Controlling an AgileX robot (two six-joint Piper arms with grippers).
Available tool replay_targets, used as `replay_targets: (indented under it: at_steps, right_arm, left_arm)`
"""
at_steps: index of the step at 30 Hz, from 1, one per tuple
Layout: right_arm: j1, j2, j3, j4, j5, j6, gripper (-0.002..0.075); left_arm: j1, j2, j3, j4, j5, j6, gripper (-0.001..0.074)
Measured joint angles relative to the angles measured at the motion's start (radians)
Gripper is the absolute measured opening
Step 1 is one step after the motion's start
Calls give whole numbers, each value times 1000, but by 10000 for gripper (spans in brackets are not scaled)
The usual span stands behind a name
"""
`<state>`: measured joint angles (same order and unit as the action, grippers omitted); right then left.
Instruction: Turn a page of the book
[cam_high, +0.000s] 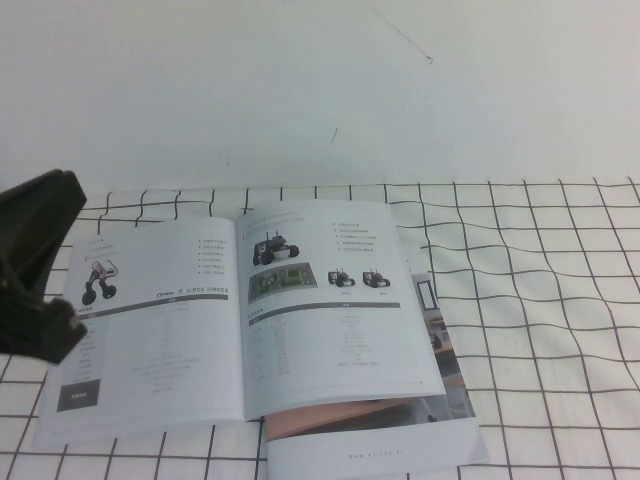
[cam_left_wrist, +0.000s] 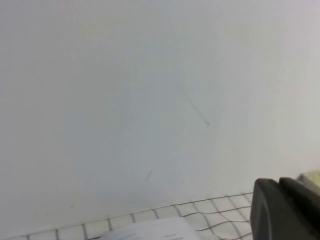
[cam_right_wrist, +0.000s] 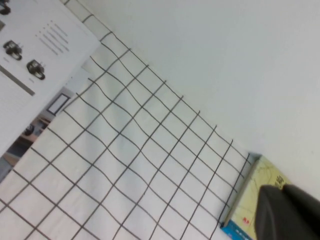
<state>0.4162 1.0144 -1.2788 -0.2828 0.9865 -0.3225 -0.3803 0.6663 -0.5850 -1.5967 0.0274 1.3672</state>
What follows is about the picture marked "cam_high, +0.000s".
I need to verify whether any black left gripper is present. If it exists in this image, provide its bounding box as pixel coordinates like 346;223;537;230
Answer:
0;168;90;367

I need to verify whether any white product catalogue book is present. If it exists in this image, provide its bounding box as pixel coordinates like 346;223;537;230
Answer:
32;198;492;475

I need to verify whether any white black-grid tablecloth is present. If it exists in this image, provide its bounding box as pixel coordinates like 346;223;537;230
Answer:
0;177;640;480

